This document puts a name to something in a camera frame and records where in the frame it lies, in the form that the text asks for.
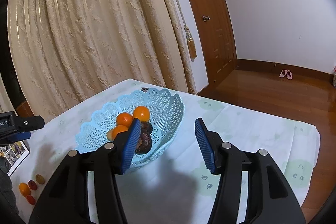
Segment red cherry tomato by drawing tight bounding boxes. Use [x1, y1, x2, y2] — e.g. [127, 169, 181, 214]
[26, 195, 36, 205]
[28, 180, 38, 191]

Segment orange tangerine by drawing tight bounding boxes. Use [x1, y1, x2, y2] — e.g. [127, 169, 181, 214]
[133, 106, 150, 122]
[116, 112, 133, 128]
[111, 125, 129, 140]
[19, 182, 31, 197]

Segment small green-brown fruit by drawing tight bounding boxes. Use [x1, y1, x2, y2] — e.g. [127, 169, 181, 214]
[106, 130, 113, 141]

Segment dark brown passion fruit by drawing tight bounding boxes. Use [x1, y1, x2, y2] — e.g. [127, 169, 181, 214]
[141, 122, 153, 135]

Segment tan longan fruit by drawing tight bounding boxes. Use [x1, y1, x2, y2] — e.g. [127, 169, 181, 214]
[35, 174, 46, 185]

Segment white patterned tablecloth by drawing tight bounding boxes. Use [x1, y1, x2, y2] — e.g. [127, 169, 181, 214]
[11, 80, 320, 223]

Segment beige patterned curtain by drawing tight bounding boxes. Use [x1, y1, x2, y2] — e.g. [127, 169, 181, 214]
[7, 0, 196, 121]

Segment pink slippers pair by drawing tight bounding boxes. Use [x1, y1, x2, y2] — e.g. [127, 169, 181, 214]
[279, 69, 293, 80]

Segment light blue lattice basket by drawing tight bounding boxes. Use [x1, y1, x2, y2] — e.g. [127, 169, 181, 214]
[75, 88, 185, 172]

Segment curtain tieback tassel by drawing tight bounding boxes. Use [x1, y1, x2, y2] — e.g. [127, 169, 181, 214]
[175, 0, 197, 61]

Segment brown wooden door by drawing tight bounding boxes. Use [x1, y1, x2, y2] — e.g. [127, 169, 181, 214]
[189, 0, 237, 87]

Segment metal door knob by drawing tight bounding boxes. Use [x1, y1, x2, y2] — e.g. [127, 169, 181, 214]
[202, 15, 211, 22]

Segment photo collage frame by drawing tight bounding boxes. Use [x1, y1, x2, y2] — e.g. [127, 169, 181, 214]
[1, 141, 30, 176]

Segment colourful object at wall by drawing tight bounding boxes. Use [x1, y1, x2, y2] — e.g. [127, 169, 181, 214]
[332, 67, 336, 88]

